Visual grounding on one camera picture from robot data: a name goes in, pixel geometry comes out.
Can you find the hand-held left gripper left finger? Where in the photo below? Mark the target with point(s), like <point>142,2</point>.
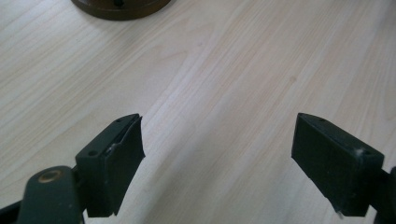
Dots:
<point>109,174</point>

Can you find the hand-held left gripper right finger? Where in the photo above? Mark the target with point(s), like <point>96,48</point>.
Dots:
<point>336,168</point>

